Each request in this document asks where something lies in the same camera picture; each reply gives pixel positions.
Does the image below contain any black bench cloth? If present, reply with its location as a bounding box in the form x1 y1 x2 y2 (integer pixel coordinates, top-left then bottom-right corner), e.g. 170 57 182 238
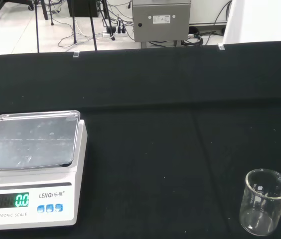
0 40 281 239

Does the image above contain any white power strip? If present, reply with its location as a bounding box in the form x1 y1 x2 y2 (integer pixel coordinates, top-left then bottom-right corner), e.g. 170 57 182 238
102 32 128 38

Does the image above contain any grey metal cabinet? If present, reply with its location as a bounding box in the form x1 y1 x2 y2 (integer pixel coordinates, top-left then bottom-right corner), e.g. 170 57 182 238
132 0 192 42

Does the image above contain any white electronic balance steel pan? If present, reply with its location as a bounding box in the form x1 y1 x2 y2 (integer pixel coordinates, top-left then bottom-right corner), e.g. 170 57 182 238
0 110 88 232

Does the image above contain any black tripod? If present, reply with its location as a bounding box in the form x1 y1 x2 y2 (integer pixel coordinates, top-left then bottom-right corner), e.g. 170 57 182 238
34 0 116 53

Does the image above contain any white cloth cover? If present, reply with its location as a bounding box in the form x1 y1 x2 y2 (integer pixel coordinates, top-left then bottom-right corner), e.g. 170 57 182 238
222 0 281 45

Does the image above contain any black office chair base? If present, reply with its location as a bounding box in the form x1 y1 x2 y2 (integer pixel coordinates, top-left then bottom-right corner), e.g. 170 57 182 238
0 0 35 20

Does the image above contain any black cable bundle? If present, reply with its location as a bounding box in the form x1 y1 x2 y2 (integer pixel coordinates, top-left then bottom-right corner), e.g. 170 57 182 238
148 26 227 48

